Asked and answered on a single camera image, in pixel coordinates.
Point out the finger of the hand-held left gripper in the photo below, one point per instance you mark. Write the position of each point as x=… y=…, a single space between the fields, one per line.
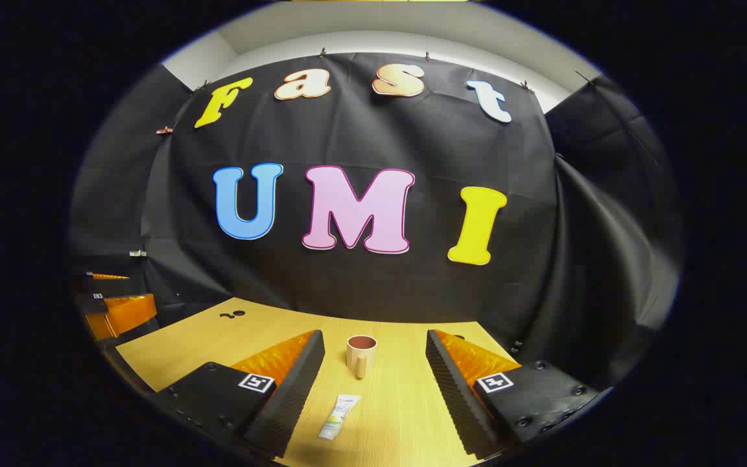
x=124 y=314
x=109 y=276

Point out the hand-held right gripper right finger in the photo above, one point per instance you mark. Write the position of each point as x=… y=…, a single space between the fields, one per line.
x=454 y=389

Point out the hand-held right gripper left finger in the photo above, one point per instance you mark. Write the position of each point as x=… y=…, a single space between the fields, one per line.
x=292 y=383

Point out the white toothpaste tube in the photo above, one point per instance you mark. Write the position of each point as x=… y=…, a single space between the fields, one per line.
x=340 y=416

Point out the beige cup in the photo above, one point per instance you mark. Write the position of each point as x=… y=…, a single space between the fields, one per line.
x=362 y=358

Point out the wooden desktop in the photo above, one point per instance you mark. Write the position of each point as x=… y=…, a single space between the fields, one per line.
x=386 y=389

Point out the black backdrop cloth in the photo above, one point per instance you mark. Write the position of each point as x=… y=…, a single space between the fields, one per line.
x=360 y=285

